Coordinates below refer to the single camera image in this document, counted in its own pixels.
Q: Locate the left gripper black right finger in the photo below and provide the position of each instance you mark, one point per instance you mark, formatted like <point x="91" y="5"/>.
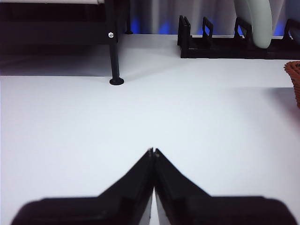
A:
<point x="199" y="208"/>

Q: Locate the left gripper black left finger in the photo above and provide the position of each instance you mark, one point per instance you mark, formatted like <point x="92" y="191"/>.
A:
<point x="117" y="206"/>

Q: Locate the brown wicker basket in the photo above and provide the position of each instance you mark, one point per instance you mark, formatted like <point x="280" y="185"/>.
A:
<point x="295" y="79"/>

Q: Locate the black dish rack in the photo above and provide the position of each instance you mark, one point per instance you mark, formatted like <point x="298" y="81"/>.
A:
<point x="222" y="50"/>

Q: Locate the pale green plate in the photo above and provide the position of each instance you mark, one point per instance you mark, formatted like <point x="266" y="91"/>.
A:
<point x="257" y="23"/>

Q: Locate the black shelf frame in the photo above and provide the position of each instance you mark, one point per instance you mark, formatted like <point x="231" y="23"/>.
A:
<point x="47" y="28"/>

